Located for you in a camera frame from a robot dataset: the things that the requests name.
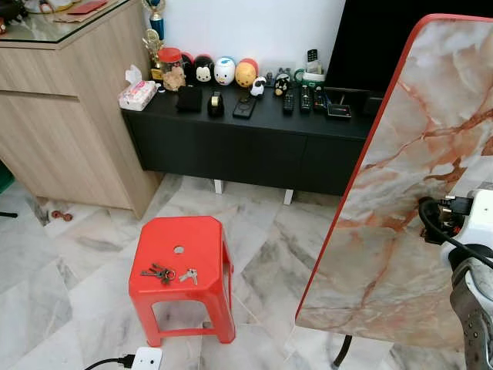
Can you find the bunch of metal keys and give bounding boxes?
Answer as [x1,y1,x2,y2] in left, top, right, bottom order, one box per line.
[140,264,177,286]

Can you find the marble table with red edge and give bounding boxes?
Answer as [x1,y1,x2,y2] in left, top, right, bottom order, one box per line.
[295,13,493,367]

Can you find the black set-top box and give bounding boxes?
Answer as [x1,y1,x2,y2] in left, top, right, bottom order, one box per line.
[324,86,371,120]

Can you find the black flat television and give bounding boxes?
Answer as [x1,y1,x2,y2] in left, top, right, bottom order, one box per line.
[324,0,440,97]

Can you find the small black panda figure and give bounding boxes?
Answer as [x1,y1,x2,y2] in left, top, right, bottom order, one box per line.
[273,69,292,97]

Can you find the long black TV console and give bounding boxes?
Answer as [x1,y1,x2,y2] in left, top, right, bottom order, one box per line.
[121,85,386,197]

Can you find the small white dog figure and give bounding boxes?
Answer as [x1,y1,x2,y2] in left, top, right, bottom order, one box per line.
[250,76,268,97]

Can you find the black phone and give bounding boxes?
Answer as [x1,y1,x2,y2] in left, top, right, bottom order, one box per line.
[233,94,257,120]

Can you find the yellow round plush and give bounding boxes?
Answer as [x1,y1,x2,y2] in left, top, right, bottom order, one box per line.
[235,58,259,89]

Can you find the black tape dispenser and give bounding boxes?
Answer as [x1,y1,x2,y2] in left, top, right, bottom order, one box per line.
[207,90,225,118]

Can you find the white round plush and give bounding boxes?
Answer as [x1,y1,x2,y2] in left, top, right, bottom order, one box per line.
[213,56,236,87]

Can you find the red plastic stool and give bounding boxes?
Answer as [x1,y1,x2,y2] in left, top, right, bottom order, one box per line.
[128,216,236,348]

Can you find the black mouse plush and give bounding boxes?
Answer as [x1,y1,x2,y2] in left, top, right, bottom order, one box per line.
[191,54,216,86]

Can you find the black wallet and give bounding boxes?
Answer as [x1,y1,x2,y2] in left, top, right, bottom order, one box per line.
[175,85,203,114]

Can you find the clear jar with red lid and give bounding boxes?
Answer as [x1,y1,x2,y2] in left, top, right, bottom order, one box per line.
[158,48,187,93]

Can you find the pink tissue pack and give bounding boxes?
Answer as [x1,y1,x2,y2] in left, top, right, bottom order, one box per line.
[118,65,159,112]

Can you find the blue and gold trophy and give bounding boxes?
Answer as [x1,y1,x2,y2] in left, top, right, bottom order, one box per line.
[144,0,168,43]

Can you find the light wooden cabinet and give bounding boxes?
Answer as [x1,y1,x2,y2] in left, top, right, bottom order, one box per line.
[0,0,164,219]

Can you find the red envelope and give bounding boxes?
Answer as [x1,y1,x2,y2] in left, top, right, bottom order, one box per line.
[65,0,109,16]

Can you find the green box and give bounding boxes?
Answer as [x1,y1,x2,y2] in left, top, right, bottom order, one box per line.
[0,163,14,193]

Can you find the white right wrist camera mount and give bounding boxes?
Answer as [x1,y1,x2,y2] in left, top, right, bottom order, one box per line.
[441,189,493,259]

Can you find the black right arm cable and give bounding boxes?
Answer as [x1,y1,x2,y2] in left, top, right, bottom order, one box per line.
[418,196,493,271]

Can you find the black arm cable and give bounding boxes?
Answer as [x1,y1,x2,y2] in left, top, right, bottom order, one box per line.
[418,196,493,271]
[83,355,136,370]

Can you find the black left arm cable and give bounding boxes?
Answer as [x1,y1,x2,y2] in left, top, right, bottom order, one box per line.
[83,355,136,370]

